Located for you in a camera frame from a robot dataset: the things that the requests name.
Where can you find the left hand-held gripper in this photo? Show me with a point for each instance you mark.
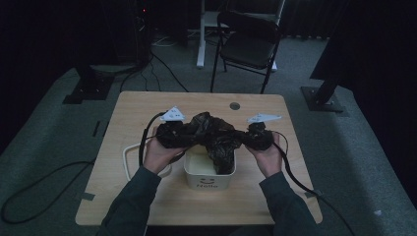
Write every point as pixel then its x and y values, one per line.
pixel 168 132

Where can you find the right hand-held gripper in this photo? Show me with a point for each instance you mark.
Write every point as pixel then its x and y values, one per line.
pixel 260 136

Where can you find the black trash bag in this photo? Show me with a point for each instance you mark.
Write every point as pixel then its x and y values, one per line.
pixel 214 137

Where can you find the white square bin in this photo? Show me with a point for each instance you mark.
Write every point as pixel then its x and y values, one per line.
pixel 200 167

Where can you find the person's right hand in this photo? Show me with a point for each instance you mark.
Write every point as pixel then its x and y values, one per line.
pixel 268 160

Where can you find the person's left hand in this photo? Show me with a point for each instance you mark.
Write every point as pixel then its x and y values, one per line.
pixel 159 157

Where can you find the grey table grommet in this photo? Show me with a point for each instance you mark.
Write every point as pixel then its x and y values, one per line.
pixel 234 106

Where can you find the black floor tape strip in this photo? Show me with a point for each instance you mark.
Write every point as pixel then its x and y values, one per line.
pixel 96 128

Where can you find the black stand with bolted base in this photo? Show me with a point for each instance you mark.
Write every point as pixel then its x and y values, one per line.
pixel 323 98

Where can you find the grey tape piece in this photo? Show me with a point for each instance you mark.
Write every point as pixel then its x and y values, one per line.
pixel 88 196
pixel 313 193

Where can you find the round grey stand base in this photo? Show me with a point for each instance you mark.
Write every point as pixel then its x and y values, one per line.
pixel 113 68

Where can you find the black folding chair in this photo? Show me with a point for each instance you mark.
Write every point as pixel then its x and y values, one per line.
pixel 249 49

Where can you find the black stand with square base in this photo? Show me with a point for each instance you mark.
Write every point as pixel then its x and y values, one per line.
pixel 90 88

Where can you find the dark computer tower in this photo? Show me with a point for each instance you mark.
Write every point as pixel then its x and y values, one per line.
pixel 142 32

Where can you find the white desk frame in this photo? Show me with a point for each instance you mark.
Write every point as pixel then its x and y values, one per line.
pixel 200 49

